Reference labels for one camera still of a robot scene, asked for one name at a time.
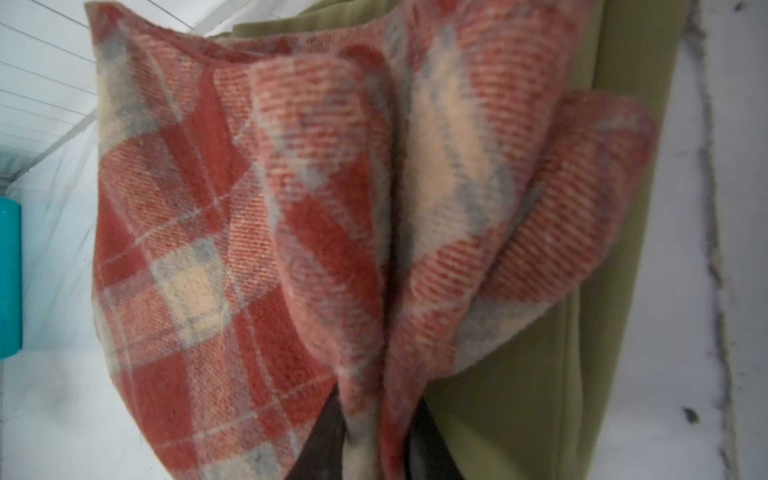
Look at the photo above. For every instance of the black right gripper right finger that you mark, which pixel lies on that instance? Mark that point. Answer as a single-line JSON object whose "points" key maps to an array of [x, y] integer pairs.
{"points": [[427, 456]]}

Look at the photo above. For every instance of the teal plastic basket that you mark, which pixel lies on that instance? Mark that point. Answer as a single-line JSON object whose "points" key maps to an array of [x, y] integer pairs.
{"points": [[11, 278]]}

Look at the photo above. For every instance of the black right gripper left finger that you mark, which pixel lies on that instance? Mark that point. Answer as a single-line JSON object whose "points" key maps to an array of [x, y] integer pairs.
{"points": [[321, 456]]}

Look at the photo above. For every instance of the red plaid skirt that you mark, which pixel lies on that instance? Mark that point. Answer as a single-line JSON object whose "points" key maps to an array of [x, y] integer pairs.
{"points": [[181, 264]]}

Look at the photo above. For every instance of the olive green skirt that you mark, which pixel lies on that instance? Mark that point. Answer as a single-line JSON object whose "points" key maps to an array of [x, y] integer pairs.
{"points": [[570, 300]]}

